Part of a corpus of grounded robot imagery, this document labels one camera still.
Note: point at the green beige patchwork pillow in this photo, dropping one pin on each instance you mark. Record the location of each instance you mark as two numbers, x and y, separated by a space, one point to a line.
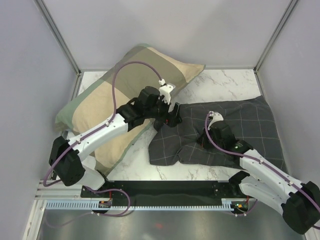
140 67

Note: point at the dark grey plaid pillowcase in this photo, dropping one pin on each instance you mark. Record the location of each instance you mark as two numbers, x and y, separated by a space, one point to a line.
250 120

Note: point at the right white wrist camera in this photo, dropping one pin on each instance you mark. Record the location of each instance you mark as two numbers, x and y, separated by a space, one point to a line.
214 117

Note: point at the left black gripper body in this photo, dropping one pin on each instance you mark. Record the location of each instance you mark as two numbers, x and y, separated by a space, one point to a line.
160 111

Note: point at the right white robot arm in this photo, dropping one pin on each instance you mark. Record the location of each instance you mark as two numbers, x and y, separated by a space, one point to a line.
298 203

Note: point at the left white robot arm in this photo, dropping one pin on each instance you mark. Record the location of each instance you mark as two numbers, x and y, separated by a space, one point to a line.
67 154

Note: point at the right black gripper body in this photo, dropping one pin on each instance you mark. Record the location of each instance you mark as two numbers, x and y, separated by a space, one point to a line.
205 142

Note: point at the left aluminium frame post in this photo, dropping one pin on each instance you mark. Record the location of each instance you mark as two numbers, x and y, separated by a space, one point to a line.
57 34

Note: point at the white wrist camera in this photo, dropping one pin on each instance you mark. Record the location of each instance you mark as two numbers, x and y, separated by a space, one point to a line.
165 92
214 117

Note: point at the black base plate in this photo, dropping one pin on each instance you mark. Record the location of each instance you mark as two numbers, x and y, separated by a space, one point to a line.
164 193

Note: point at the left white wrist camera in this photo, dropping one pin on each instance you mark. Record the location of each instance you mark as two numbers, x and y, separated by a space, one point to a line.
165 92

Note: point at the aluminium frame post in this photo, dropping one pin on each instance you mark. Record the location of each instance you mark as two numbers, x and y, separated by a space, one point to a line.
57 34
275 34

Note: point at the right aluminium frame post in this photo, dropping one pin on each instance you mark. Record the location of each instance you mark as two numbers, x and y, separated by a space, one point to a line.
275 34

